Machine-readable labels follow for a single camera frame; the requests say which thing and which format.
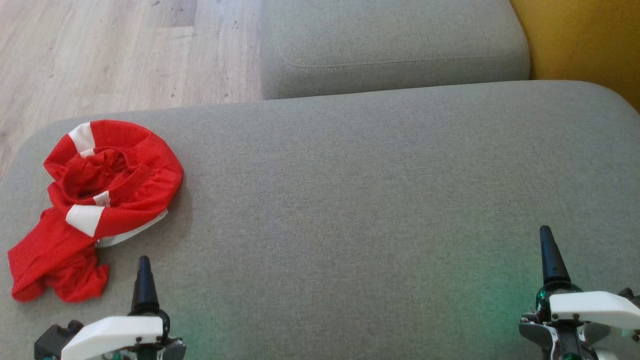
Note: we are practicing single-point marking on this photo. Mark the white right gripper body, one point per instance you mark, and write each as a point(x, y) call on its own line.
point(590, 307)

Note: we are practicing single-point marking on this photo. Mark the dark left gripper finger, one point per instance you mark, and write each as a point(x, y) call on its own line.
point(145, 290)

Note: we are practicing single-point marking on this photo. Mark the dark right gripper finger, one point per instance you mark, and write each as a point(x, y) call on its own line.
point(552, 260)

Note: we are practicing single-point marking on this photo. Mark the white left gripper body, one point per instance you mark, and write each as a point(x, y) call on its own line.
point(115, 332)

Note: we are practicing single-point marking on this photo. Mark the red shorts with white trim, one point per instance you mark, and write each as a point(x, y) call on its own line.
point(125, 200)

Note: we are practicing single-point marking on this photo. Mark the large grey sofa seat cushion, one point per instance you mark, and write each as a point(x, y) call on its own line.
point(350, 210)

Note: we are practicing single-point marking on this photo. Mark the large yellow sofa backrest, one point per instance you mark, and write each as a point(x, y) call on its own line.
point(585, 40)

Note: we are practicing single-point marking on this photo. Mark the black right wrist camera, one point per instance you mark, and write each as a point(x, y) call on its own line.
point(631, 296)

